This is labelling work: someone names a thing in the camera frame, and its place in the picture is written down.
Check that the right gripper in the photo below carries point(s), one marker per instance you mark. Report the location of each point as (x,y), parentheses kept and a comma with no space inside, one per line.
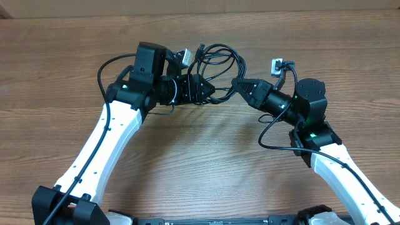
(259,94)

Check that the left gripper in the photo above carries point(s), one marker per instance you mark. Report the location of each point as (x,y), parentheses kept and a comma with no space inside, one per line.
(192,91)

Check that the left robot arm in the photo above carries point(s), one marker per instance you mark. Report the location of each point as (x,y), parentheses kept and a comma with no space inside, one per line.
(154,78)

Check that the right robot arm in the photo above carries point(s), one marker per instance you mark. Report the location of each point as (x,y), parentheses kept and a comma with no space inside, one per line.
(313,139)

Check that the cardboard wall panel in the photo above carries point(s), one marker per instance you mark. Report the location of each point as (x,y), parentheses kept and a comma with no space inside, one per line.
(28,9)

